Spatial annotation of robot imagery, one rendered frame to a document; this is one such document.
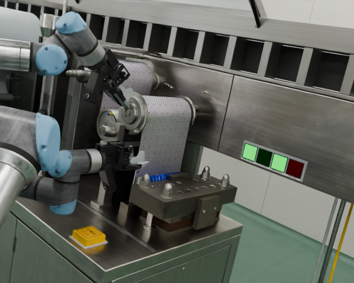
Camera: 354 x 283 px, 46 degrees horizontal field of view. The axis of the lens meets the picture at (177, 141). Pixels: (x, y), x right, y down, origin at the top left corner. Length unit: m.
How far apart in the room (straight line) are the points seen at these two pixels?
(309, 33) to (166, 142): 0.61
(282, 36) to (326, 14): 2.54
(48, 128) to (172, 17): 1.05
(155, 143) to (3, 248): 0.69
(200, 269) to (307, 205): 2.63
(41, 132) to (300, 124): 0.87
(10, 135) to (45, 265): 0.67
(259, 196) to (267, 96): 2.85
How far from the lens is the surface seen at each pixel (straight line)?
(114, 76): 1.32
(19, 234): 1.59
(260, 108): 1.51
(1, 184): 0.85
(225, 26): 1.63
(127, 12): 2.03
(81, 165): 1.25
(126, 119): 1.45
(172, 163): 1.58
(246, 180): 4.34
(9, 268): 1.70
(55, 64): 1.09
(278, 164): 1.47
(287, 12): 4.21
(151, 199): 1.35
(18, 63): 1.11
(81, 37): 1.23
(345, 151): 1.38
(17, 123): 0.91
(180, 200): 1.36
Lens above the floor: 1.50
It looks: 12 degrees down
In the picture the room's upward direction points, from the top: 11 degrees clockwise
